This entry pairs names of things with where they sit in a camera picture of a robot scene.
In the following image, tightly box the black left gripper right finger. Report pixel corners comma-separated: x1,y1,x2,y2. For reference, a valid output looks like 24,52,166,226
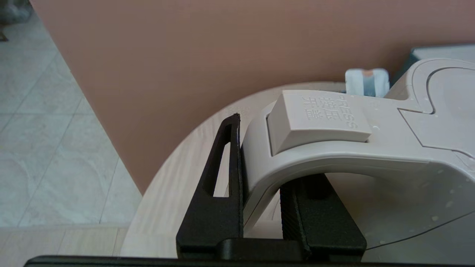
279,174,367,259

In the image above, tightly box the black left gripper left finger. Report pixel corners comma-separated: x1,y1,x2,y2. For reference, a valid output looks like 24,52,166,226
176,113,244,259

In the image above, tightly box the white electric kettle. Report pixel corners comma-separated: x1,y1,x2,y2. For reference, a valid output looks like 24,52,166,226
239,57,475,264

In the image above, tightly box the blue-grey tissue box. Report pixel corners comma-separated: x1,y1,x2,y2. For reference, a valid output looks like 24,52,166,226
393,44,475,86

